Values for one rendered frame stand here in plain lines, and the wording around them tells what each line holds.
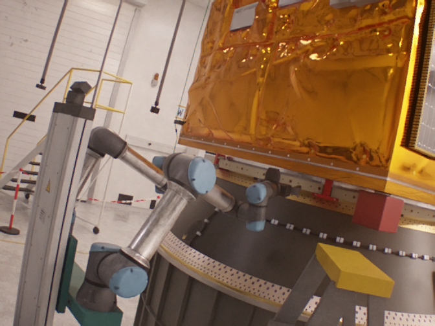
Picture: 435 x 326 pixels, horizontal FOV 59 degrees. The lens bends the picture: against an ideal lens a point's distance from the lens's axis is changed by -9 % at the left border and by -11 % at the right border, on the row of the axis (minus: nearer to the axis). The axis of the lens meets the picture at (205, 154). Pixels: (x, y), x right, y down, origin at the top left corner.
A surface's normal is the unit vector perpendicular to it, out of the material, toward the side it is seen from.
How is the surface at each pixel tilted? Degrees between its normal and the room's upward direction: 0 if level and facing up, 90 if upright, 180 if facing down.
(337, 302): 87
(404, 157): 89
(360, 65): 93
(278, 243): 62
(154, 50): 90
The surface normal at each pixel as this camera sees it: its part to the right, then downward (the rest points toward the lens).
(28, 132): 0.48, 0.12
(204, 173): 0.69, 0.05
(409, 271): 0.25, -0.42
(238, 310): -0.54, -0.14
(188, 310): -0.73, -0.18
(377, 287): -0.11, -0.03
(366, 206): -0.86, -0.21
